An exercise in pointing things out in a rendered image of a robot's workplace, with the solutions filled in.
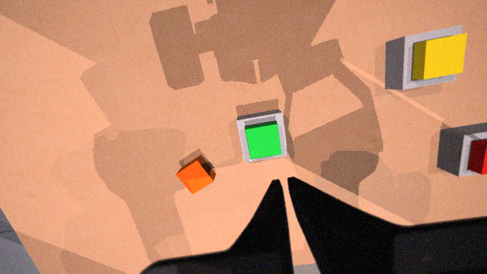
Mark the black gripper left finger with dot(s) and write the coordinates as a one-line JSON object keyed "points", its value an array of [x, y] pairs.
{"points": [[263, 247]]}

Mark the green button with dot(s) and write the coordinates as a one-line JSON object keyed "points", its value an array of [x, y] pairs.
{"points": [[262, 135]]}

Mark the red button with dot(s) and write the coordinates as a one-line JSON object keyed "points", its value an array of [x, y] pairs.
{"points": [[463, 150]]}

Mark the orange cube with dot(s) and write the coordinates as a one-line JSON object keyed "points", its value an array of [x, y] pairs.
{"points": [[196, 174]]}

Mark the yellow button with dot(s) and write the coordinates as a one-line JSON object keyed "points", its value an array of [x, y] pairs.
{"points": [[423, 59]]}

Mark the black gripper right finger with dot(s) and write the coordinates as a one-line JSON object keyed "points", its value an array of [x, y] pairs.
{"points": [[346, 240]]}

